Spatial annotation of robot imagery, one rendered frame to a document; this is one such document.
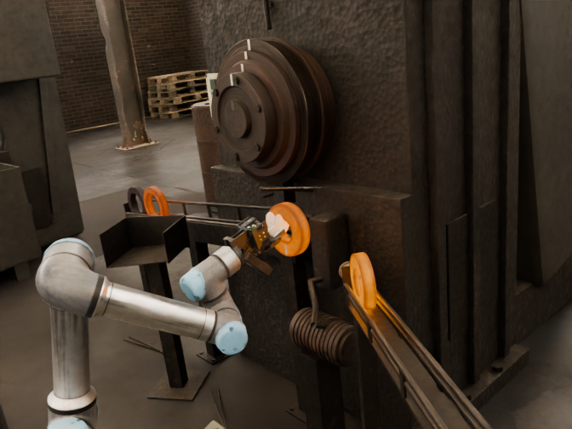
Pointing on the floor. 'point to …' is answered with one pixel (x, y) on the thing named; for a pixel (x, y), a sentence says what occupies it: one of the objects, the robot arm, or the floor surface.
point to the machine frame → (398, 179)
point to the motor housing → (323, 366)
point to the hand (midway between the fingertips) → (287, 223)
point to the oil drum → (206, 145)
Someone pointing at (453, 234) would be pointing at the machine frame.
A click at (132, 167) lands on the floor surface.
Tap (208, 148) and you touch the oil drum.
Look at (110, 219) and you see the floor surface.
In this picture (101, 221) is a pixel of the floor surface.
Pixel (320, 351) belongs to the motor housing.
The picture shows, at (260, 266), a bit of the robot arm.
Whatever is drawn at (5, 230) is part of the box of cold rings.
